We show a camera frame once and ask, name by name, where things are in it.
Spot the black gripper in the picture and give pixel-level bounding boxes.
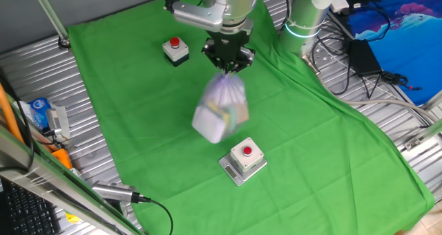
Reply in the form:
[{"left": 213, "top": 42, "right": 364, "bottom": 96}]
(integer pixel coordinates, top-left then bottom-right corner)
[{"left": 201, "top": 29, "right": 256, "bottom": 74}]

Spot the clear plastic bag of things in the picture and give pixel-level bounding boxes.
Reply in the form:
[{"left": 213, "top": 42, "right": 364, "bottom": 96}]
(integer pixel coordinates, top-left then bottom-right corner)
[{"left": 191, "top": 72, "right": 250, "bottom": 144}]

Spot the red button box black base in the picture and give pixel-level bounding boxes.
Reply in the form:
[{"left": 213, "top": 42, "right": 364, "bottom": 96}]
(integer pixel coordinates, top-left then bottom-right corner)
[{"left": 162, "top": 36, "right": 191, "bottom": 68}]

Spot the white box red button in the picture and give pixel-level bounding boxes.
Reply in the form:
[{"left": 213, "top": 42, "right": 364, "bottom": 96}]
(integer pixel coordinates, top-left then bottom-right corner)
[{"left": 229, "top": 137, "right": 265, "bottom": 173}]

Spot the black power adapter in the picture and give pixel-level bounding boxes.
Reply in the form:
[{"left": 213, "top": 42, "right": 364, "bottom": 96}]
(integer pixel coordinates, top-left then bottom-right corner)
[{"left": 347, "top": 38, "right": 383, "bottom": 78}]

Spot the green cloth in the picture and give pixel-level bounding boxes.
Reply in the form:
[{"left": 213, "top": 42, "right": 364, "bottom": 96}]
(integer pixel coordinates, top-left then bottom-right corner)
[{"left": 67, "top": 0, "right": 436, "bottom": 235}]

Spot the blue picture mat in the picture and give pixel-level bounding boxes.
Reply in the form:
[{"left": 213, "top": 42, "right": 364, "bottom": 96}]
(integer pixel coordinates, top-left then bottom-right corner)
[{"left": 345, "top": 0, "right": 442, "bottom": 106}]

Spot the orange box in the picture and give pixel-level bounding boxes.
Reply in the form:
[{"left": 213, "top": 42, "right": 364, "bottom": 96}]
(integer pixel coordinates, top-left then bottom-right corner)
[{"left": 51, "top": 148, "right": 74, "bottom": 170}]

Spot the blue tissue pack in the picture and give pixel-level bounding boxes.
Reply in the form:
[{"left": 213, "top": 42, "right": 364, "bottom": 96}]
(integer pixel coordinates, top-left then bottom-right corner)
[{"left": 15, "top": 97, "right": 52, "bottom": 131}]

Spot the orange tube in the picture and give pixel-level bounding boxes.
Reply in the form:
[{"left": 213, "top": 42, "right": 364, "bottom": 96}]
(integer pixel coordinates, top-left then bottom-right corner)
[{"left": 0, "top": 82, "right": 24, "bottom": 144}]

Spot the black keyboard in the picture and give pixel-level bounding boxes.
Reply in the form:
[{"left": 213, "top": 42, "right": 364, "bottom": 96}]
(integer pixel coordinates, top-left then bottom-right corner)
[{"left": 0, "top": 178, "right": 62, "bottom": 235}]

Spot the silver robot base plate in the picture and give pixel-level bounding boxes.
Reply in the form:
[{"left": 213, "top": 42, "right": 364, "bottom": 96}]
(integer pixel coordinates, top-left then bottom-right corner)
[{"left": 300, "top": 41, "right": 346, "bottom": 73}]

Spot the black cable bundle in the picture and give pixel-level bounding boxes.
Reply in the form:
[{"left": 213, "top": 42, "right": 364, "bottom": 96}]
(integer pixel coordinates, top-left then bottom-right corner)
[{"left": 309, "top": 30, "right": 354, "bottom": 96}]

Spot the black camera cable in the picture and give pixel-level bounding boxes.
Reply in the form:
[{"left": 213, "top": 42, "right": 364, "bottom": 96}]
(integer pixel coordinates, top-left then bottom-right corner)
[{"left": 131, "top": 192, "right": 175, "bottom": 235}]

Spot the coiled black cable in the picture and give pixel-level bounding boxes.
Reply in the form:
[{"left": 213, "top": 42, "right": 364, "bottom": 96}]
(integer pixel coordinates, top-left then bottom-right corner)
[{"left": 379, "top": 70, "right": 423, "bottom": 91}]

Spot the silver camera on frame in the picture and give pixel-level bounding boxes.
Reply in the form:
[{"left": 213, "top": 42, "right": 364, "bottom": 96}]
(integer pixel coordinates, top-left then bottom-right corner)
[{"left": 90, "top": 180, "right": 140, "bottom": 205}]

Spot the silver ridged camera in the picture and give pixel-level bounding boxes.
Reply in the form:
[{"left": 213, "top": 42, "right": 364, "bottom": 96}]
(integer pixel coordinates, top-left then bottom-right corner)
[{"left": 45, "top": 104, "right": 72, "bottom": 143}]

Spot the aluminium frame pole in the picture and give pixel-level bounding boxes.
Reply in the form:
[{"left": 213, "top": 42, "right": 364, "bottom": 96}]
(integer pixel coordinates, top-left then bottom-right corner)
[{"left": 29, "top": 0, "right": 72, "bottom": 50}]

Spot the small aluminium bracket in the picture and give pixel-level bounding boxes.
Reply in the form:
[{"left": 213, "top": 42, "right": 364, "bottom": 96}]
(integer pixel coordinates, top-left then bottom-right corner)
[{"left": 403, "top": 136, "right": 423, "bottom": 151}]

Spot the aluminium frame beam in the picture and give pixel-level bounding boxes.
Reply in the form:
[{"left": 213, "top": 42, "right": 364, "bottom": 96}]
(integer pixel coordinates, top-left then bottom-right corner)
[{"left": 0, "top": 124, "right": 146, "bottom": 235}]

